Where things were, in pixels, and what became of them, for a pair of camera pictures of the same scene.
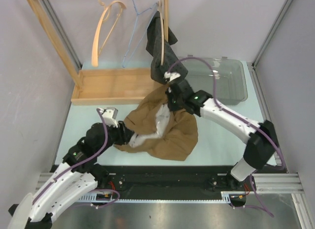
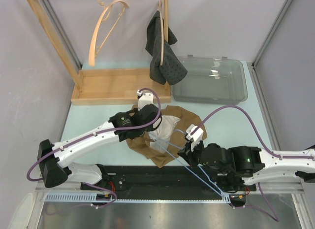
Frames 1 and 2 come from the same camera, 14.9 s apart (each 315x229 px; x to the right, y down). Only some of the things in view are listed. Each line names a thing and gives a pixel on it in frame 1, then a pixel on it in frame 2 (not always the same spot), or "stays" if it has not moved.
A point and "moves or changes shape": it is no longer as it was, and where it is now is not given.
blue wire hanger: [138, 14] → [218, 190]
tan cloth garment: [170, 134] moves or changes shape
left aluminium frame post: [61, 33] stays
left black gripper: [124, 133] → [149, 128]
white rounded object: [22, 213] stays
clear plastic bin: [231, 86] stays
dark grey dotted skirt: [153, 47] stays
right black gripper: [171, 107] → [188, 155]
